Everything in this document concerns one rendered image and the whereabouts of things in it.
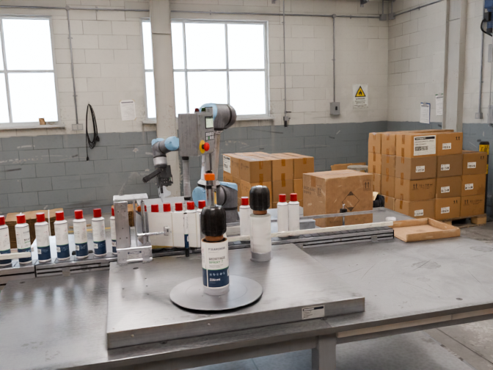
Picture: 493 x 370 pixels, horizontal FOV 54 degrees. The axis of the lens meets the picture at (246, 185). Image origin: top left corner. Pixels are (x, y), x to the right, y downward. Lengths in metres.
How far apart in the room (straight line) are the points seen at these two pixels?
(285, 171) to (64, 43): 3.73
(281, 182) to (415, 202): 1.53
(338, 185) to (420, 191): 3.30
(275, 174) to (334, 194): 3.13
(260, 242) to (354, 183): 0.85
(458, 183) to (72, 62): 5.37
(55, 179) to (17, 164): 0.54
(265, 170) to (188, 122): 3.51
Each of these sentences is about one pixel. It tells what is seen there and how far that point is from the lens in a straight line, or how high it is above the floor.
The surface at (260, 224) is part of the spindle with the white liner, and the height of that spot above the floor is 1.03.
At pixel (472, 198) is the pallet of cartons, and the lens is 6.34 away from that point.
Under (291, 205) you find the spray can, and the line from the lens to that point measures 2.27.
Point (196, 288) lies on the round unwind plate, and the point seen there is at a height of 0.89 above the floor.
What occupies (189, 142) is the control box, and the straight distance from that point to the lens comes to 2.15.
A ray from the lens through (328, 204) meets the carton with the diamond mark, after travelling 2.55.
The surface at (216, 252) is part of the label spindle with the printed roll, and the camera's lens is 1.56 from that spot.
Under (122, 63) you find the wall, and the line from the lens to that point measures 7.54.
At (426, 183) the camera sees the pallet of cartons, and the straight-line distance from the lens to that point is 5.85.
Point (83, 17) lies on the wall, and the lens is 7.61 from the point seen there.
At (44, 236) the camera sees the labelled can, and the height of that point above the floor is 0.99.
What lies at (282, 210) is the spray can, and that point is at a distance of 2.26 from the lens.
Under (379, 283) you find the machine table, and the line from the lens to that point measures 1.90.
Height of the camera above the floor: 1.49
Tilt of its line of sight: 9 degrees down
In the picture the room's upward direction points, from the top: 2 degrees counter-clockwise
